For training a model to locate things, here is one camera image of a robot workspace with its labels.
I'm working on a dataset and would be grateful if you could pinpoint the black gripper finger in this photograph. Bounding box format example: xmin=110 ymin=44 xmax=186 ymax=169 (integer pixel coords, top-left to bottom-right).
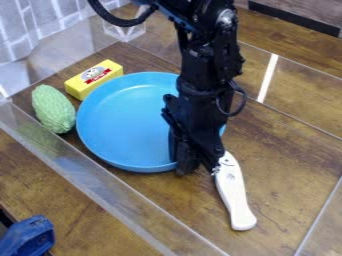
xmin=201 ymin=147 xmax=225 ymax=174
xmin=168 ymin=126 xmax=202 ymax=177

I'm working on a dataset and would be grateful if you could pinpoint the yellow rectangular block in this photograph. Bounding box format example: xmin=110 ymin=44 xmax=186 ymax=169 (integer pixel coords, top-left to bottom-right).
xmin=65 ymin=59 xmax=124 ymax=101

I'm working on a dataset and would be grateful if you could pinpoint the blue clamp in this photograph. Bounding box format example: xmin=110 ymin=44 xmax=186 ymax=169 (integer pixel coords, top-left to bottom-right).
xmin=0 ymin=215 xmax=57 ymax=256

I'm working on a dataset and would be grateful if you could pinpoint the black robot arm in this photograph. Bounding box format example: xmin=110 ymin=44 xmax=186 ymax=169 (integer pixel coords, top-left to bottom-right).
xmin=133 ymin=0 xmax=245 ymax=175

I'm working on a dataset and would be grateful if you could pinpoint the blue round tray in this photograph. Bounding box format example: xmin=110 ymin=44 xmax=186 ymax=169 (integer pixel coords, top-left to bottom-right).
xmin=75 ymin=71 xmax=228 ymax=174

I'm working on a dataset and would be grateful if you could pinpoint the white toy fish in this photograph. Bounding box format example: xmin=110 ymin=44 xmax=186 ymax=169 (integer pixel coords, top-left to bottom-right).
xmin=213 ymin=151 xmax=257 ymax=231

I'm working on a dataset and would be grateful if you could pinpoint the clear acrylic barrier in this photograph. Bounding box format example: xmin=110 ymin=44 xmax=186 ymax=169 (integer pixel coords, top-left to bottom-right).
xmin=0 ymin=10 xmax=342 ymax=256

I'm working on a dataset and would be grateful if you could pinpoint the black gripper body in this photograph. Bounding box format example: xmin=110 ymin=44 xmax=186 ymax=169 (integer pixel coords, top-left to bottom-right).
xmin=161 ymin=76 xmax=248 ymax=164

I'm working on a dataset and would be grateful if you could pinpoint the white checkered curtain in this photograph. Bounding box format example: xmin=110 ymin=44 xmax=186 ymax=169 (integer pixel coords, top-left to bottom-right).
xmin=0 ymin=0 xmax=126 ymax=64

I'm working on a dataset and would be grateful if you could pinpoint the green bumpy toy gourd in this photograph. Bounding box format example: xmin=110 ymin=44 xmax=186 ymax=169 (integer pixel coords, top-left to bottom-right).
xmin=31 ymin=84 xmax=77 ymax=134

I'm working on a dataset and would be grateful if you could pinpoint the black cable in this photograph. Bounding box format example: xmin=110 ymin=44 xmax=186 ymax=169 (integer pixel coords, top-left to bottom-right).
xmin=86 ymin=0 xmax=158 ymax=28

